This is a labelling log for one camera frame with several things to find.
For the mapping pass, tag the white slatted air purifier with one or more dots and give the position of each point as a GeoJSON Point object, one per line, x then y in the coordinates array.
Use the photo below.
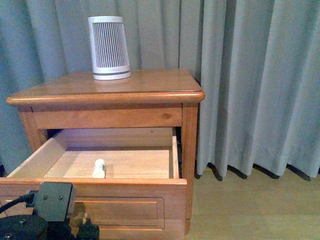
{"type": "Point", "coordinates": [109, 53]}

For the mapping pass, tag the wooden nightstand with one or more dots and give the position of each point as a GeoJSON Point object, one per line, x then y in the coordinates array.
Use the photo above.
{"type": "Point", "coordinates": [164, 98]}

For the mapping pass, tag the white medicine bottle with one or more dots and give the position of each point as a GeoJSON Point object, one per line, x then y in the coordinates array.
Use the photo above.
{"type": "Point", "coordinates": [99, 171]}

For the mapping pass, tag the grey-green curtain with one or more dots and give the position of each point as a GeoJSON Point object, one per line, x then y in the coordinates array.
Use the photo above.
{"type": "Point", "coordinates": [258, 62]}

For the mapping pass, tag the wooden top drawer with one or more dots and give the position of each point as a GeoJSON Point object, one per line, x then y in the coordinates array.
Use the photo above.
{"type": "Point", "coordinates": [142, 196]}

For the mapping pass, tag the round wooden drawer knob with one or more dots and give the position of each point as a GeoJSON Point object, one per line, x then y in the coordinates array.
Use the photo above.
{"type": "Point", "coordinates": [79, 216]}

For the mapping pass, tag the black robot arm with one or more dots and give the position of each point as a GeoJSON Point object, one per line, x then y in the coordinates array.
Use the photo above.
{"type": "Point", "coordinates": [32, 227]}

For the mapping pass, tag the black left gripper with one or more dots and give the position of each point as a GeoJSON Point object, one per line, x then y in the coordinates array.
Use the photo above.
{"type": "Point", "coordinates": [60, 230]}

